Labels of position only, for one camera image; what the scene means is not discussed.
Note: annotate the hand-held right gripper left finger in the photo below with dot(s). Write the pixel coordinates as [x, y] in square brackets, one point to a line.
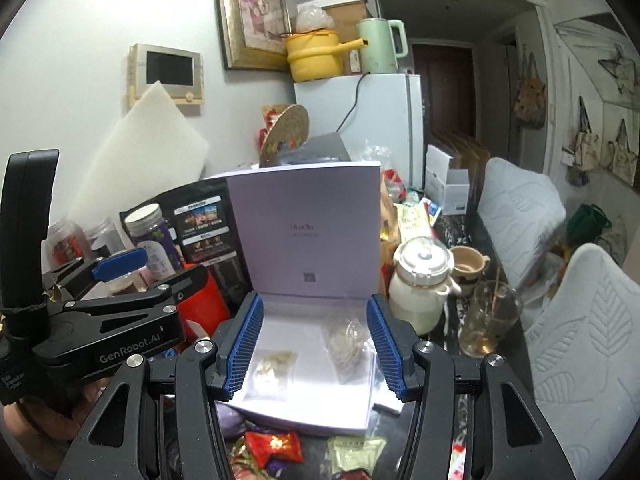
[244, 347]

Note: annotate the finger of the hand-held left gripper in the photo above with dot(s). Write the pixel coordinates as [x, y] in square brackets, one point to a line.
[120, 263]
[160, 295]

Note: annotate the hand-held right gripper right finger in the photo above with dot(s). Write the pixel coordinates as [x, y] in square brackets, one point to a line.
[386, 350]

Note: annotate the clear bag of white pieces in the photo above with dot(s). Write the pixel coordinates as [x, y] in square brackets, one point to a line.
[272, 367]

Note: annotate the crinkled clear plastic bag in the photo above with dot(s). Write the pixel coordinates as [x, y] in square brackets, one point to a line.
[347, 345]

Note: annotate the red candy packet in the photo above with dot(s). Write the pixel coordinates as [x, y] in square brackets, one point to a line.
[275, 447]

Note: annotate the pale green packet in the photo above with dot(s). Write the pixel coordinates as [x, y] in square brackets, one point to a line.
[355, 452]

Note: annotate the purple gift box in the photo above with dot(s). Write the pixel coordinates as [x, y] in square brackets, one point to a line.
[305, 210]

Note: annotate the person's left hand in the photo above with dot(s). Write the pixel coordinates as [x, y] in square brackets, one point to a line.
[35, 420]

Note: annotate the pink jar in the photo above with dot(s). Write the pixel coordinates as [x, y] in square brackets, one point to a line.
[145, 276]

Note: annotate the clear plastic jar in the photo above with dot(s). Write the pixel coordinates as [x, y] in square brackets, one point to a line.
[102, 237]

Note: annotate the purple label jar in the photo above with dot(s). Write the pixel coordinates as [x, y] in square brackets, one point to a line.
[150, 240]

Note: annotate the red canister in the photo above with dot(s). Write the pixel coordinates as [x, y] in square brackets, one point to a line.
[200, 302]

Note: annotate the clear jar red contents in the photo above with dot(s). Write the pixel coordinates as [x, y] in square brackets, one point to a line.
[65, 247]

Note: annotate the cream jug with lid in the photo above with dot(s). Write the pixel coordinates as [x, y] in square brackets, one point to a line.
[422, 285]

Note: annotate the black pouch bag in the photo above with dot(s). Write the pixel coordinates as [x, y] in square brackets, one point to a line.
[200, 225]

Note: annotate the glass cup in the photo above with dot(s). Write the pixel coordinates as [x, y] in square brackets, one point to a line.
[487, 325]

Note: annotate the colourful candy wrapper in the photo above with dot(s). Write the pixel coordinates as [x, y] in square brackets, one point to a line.
[240, 455]

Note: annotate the white foam board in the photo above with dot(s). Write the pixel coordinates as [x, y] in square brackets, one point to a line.
[150, 155]

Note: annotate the beige mug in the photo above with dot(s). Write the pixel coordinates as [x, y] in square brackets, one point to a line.
[467, 265]

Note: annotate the wooden stick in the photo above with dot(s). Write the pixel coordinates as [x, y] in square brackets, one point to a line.
[496, 292]

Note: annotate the red white packet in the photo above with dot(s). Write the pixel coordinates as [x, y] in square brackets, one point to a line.
[457, 455]

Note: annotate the yellow snack bag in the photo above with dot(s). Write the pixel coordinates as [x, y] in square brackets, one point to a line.
[410, 225]

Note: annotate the white carton box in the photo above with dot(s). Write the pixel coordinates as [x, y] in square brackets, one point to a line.
[445, 185]

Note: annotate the chair with white quilted cover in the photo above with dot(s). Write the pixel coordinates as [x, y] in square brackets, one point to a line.
[520, 215]
[585, 350]

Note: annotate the round woven fan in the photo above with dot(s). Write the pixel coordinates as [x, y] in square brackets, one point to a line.
[285, 132]

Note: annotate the red snack package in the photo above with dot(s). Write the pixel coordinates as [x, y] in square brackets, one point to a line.
[266, 117]

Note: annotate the grey box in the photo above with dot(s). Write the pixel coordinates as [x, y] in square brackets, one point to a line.
[325, 150]

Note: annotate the flat cardboard boxes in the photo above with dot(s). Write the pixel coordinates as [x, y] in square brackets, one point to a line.
[460, 146]

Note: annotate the white mini fridge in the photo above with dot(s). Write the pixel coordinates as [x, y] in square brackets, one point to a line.
[370, 120]

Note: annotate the green bag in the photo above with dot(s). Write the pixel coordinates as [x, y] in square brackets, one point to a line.
[590, 220]

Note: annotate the brown door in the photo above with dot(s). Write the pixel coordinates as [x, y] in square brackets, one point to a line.
[445, 90]

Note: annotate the gold framed picture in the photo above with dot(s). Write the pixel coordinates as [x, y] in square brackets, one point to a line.
[252, 15]

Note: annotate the canvas tote bag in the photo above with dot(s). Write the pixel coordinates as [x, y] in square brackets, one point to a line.
[585, 147]
[622, 157]

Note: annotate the yellow pot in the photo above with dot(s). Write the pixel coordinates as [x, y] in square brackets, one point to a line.
[315, 55]

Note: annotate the brown tote bag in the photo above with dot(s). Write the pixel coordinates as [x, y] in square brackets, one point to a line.
[530, 97]

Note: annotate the green electric kettle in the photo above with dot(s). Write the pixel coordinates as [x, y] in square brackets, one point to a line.
[380, 45]

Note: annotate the cardboard box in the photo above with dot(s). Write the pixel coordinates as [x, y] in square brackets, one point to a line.
[347, 22]

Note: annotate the wall intercom panel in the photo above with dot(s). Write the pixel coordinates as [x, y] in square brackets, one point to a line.
[167, 72]

